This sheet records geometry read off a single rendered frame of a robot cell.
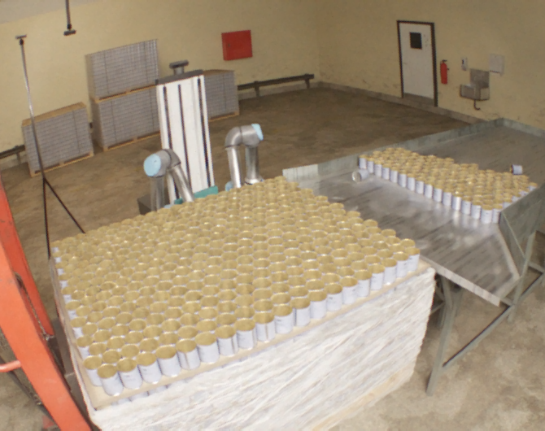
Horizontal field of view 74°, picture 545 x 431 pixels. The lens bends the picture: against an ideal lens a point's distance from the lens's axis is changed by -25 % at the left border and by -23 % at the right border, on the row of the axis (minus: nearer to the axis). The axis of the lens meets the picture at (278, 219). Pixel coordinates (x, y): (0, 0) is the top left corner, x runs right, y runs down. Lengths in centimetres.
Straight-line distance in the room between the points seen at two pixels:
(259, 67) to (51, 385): 1068
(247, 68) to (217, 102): 240
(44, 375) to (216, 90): 820
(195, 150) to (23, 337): 203
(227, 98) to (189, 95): 644
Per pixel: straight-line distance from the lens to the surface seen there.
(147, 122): 891
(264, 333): 143
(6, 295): 150
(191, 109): 305
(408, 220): 225
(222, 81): 937
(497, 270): 193
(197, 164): 315
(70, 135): 853
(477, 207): 232
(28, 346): 161
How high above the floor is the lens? 207
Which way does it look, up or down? 26 degrees down
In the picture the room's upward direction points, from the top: 5 degrees counter-clockwise
